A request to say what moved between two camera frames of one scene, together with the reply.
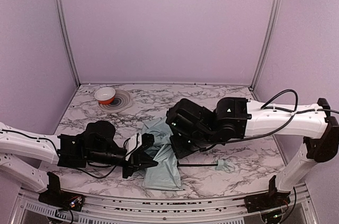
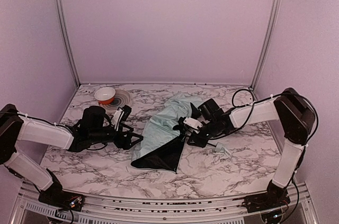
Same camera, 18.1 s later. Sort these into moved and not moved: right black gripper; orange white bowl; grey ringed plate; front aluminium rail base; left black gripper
Moved: right black gripper; left black gripper
Not moved: orange white bowl; front aluminium rail base; grey ringed plate
